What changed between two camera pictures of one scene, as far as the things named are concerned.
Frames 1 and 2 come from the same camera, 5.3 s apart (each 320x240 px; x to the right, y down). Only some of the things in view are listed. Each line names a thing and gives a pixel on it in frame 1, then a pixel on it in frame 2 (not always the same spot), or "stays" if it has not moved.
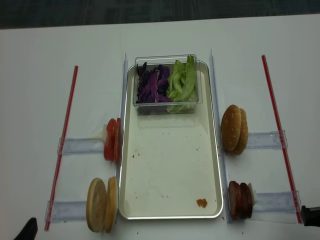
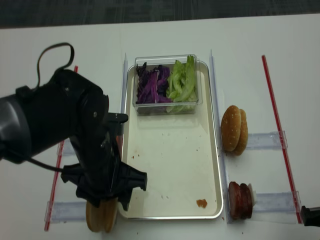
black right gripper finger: [310, 216] stays
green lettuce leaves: [181, 86] stays
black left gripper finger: [29, 231] -> [86, 188]
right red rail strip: [280, 139] stays
